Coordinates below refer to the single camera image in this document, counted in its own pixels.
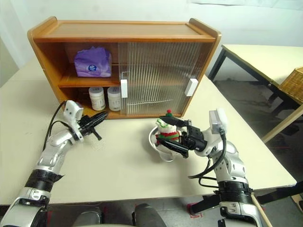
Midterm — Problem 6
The purple tissue pack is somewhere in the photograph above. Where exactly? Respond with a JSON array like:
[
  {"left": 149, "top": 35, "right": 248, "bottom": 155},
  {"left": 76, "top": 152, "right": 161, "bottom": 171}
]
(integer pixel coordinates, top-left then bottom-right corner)
[{"left": 73, "top": 46, "right": 113, "bottom": 78}]

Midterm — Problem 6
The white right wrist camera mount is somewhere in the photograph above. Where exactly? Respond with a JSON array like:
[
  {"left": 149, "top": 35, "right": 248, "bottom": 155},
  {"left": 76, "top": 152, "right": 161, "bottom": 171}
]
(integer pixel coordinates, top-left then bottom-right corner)
[{"left": 194, "top": 107, "right": 228, "bottom": 157}]

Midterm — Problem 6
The ribbed glass sliding door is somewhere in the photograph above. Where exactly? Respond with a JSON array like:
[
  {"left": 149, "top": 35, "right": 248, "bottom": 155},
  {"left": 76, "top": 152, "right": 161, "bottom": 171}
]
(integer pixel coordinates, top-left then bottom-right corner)
[
  {"left": 127, "top": 42, "right": 210, "bottom": 116},
  {"left": 118, "top": 42, "right": 202, "bottom": 116}
]

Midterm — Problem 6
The brown cardboard piece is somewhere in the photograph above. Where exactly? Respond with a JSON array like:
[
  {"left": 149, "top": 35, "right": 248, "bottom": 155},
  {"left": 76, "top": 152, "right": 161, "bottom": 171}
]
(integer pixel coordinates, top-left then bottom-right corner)
[{"left": 293, "top": 194, "right": 303, "bottom": 210}]

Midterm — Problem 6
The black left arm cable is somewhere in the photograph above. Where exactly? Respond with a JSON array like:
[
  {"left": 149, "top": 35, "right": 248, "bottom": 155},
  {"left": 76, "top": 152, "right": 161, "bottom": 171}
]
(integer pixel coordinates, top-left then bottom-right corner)
[{"left": 42, "top": 101, "right": 71, "bottom": 152}]

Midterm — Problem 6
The wicker basket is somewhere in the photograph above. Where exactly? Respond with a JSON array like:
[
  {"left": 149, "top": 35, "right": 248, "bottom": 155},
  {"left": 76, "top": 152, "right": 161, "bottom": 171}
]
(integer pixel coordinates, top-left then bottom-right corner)
[{"left": 279, "top": 66, "right": 303, "bottom": 105}]

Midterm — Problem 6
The grey rounded shape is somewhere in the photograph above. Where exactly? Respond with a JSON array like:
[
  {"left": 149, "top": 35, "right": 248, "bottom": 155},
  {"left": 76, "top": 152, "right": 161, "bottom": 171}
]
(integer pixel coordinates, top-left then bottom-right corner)
[
  {"left": 73, "top": 206, "right": 104, "bottom": 227},
  {"left": 132, "top": 203, "right": 166, "bottom": 227}
]

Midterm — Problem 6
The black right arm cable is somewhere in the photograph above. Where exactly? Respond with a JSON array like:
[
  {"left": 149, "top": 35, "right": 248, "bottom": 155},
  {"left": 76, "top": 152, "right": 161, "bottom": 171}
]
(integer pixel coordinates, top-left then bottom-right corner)
[{"left": 188, "top": 132, "right": 228, "bottom": 187}]

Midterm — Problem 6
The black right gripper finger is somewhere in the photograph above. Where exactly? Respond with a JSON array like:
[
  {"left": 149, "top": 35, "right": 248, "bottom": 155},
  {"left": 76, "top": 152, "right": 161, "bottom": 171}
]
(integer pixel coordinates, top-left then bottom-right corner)
[
  {"left": 156, "top": 139, "right": 190, "bottom": 158},
  {"left": 159, "top": 116, "right": 190, "bottom": 128}
]

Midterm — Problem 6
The beige side table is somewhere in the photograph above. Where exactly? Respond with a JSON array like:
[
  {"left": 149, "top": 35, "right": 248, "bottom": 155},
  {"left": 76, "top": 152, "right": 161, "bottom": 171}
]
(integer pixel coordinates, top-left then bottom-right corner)
[{"left": 207, "top": 44, "right": 303, "bottom": 144}]

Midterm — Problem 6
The black table leg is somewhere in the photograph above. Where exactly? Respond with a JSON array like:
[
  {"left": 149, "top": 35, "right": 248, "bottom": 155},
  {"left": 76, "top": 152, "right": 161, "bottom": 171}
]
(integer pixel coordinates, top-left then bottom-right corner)
[{"left": 190, "top": 183, "right": 303, "bottom": 213}]

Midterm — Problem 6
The metal bowl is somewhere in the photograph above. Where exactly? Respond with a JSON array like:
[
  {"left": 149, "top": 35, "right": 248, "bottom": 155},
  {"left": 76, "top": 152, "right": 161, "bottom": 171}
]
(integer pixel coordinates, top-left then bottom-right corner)
[{"left": 147, "top": 125, "right": 187, "bottom": 163}]

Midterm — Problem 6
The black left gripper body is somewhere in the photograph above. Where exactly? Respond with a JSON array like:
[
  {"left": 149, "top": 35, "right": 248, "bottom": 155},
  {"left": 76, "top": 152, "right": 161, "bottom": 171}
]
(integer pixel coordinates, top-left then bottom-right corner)
[{"left": 77, "top": 115, "right": 102, "bottom": 140}]

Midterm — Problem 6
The white plush toy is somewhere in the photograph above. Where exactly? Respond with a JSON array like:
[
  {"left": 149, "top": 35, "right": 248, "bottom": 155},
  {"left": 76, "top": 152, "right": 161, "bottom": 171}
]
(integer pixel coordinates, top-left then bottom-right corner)
[{"left": 154, "top": 109, "right": 184, "bottom": 158}]

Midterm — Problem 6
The wooden cabinet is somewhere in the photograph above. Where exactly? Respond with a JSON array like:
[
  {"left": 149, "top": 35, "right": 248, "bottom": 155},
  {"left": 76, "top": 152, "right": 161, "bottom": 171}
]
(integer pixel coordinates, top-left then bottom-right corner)
[{"left": 27, "top": 16, "right": 223, "bottom": 121}]

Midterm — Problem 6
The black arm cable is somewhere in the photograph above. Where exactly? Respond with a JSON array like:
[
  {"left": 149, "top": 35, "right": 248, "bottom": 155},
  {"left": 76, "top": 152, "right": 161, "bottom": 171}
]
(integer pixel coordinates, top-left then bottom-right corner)
[
  {"left": 188, "top": 132, "right": 228, "bottom": 187},
  {"left": 42, "top": 101, "right": 71, "bottom": 152}
]

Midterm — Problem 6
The wooden stick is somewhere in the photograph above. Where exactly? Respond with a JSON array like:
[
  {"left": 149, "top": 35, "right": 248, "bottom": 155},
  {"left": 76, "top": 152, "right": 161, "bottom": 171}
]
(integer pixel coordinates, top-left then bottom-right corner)
[{"left": 251, "top": 192, "right": 273, "bottom": 227}]

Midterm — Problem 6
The white door handle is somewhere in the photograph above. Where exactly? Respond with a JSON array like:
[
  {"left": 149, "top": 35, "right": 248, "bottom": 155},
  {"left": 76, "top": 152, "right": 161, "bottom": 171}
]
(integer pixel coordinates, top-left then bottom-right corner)
[
  {"left": 185, "top": 79, "right": 199, "bottom": 97},
  {"left": 120, "top": 79, "right": 128, "bottom": 98}
]

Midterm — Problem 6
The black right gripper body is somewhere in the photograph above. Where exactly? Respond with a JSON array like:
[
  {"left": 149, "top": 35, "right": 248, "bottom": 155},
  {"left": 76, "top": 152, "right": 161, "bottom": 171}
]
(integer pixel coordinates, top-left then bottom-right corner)
[{"left": 181, "top": 120, "right": 209, "bottom": 152}]

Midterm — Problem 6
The white plastic bottle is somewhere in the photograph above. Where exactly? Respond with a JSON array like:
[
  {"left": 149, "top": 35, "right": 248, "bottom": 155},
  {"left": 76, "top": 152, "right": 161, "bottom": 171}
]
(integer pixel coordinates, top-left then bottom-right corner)
[
  {"left": 88, "top": 86, "right": 106, "bottom": 111},
  {"left": 107, "top": 86, "right": 122, "bottom": 112}
]

